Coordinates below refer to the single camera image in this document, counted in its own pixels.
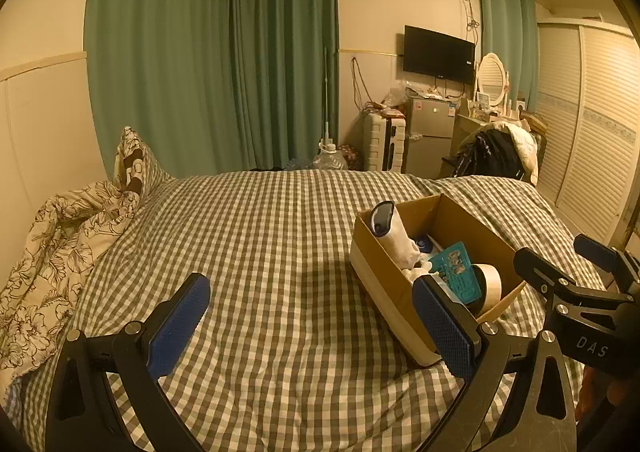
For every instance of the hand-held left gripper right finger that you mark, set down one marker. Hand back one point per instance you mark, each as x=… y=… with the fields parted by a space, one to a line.
x=442 y=327

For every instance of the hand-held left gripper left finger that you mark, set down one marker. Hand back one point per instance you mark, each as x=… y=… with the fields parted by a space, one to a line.
x=175 y=332

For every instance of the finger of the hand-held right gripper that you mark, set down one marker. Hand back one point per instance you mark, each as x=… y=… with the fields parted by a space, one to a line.
x=540 y=264
x=595 y=247

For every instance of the small blue printed packet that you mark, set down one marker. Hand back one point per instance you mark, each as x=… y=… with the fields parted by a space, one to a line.
x=457 y=277

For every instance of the beige tape roll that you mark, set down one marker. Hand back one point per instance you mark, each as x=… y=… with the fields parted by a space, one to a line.
x=487 y=287

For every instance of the cardboard box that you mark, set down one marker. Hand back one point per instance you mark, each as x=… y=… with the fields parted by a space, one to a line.
x=385 y=277

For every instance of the white sock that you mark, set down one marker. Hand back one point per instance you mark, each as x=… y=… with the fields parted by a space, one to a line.
x=400 y=237

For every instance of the white padded garment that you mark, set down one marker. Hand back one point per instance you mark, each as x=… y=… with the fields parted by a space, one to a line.
x=525 y=152

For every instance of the white louvred wardrobe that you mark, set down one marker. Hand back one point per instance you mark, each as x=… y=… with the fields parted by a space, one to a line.
x=590 y=122

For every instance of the brown wooden chair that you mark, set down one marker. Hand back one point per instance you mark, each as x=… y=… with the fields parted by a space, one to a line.
x=535 y=125

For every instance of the checkered bed sheet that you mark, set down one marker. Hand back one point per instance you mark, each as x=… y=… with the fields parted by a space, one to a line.
x=275 y=232

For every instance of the floral quilt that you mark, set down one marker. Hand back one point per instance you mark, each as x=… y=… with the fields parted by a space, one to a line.
x=50 y=257

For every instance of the white dressing table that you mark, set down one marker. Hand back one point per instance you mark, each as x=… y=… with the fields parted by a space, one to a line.
x=467 y=125

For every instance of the small silver fridge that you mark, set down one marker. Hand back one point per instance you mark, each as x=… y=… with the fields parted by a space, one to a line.
x=427 y=132

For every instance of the floral pillow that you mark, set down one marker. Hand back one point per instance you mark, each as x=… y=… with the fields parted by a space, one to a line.
x=135 y=157

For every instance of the dark patterned bag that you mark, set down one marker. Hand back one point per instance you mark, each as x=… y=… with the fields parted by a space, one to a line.
x=351 y=157

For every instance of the oval white mirror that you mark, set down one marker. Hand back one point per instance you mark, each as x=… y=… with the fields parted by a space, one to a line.
x=492 y=77

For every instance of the white ribbed suitcase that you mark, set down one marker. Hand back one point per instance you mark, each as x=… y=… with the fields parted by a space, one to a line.
x=382 y=142

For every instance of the large clear water bottle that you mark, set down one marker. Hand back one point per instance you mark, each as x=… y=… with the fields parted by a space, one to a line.
x=330 y=160

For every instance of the clear plastic bag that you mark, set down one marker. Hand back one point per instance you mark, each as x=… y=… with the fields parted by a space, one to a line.
x=397 y=95

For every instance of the narrow green curtain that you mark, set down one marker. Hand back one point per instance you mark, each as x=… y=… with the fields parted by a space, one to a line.
x=510 y=32

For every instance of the green curtain panel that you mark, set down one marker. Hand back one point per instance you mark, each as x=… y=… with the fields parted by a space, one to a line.
x=285 y=57
x=160 y=57

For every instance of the black wall television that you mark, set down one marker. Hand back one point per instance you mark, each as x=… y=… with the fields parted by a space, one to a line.
x=437 y=55

